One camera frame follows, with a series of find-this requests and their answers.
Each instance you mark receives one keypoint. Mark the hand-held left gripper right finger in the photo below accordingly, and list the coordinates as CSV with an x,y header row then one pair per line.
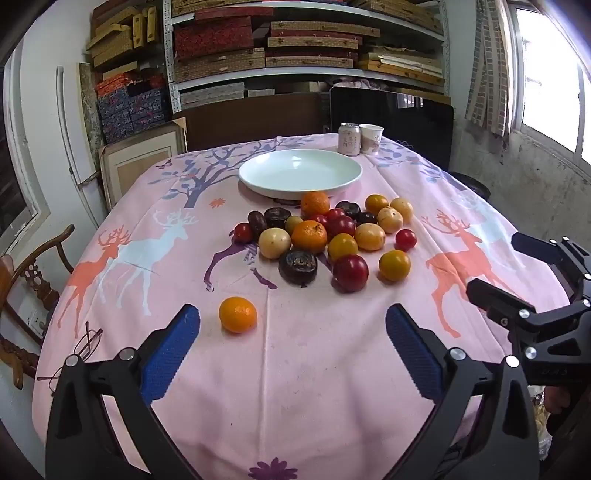
x,y
413,350

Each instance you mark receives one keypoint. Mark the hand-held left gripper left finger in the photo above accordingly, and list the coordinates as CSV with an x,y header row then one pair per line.
x,y
171,350

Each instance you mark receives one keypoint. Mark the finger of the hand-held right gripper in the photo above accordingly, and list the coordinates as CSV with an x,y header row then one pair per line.
x,y
535,247
494,300

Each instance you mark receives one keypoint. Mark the orange tangerine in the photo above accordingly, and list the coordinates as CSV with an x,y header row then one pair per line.
x,y
238,314
315,202
308,237

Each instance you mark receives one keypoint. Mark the large red plum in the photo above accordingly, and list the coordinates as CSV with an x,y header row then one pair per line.
x,y
350,273
341,226

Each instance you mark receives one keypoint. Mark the red cherry tomato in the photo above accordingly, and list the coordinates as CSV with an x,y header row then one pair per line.
x,y
334,213
242,233
405,240
319,218

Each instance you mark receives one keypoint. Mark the pale yellow round fruit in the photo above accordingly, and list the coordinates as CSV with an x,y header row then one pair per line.
x,y
274,243
389,220
369,236
404,206

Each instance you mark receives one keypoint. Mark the dark purple plum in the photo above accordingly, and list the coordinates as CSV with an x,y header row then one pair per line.
x,y
366,217

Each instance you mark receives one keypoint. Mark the small greenish yellow fruit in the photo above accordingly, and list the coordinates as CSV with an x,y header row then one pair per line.
x,y
292,225

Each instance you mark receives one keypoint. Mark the white plate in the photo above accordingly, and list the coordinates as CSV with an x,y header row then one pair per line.
x,y
300,173

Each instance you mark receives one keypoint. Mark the person's right hand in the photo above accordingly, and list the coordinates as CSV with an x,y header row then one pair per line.
x,y
557,399

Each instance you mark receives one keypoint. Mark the crinkled plastic bag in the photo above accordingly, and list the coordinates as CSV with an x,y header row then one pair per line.
x,y
539,415

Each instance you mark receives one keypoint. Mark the eyeglasses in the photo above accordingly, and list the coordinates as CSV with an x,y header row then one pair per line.
x,y
91,342

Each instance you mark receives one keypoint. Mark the black round stool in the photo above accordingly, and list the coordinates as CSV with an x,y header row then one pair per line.
x,y
471,184

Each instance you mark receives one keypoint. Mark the pink deer print tablecloth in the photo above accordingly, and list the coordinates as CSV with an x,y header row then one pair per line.
x,y
300,369

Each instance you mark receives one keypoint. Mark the wooden chair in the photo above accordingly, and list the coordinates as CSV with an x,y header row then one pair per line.
x,y
34,277

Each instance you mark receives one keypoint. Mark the striped curtain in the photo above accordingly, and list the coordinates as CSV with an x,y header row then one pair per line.
x,y
489,69

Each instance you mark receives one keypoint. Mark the wooden framed panel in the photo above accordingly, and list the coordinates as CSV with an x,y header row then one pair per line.
x,y
138,168

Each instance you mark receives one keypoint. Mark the white paper cup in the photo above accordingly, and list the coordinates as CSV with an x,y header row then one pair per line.
x,y
371,138

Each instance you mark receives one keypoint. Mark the pink drink can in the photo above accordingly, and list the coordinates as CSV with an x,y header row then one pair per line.
x,y
349,138

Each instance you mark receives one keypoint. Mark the white leaning strip board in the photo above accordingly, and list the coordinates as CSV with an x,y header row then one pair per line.
x,y
69,138

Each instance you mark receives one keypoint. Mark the pink folded cloth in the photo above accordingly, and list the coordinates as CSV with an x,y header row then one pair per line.
x,y
355,84

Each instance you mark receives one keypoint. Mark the stack of blue patterned boxes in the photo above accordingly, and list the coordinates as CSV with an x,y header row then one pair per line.
x,y
124,110

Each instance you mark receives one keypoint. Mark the dark brown wooden board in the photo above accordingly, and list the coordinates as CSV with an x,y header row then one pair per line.
x,y
254,120

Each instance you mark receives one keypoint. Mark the speckled stone slab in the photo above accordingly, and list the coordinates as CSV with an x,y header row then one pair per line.
x,y
90,106

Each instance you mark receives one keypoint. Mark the orange patterned box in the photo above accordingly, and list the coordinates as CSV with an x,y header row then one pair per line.
x,y
115,85

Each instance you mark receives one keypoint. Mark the stack of woven flat boxes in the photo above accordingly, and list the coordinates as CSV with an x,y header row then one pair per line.
x,y
217,64

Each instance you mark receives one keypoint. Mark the white metal shelf rack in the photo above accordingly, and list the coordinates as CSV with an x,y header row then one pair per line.
x,y
169,60

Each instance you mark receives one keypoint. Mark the pile of tan wooden cases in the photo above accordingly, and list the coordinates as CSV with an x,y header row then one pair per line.
x,y
115,44

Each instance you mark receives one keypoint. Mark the wall socket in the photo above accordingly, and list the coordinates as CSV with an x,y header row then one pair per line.
x,y
37,319

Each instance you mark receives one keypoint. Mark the window with white frame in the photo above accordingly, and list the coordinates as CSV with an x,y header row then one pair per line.
x,y
545,69
18,184

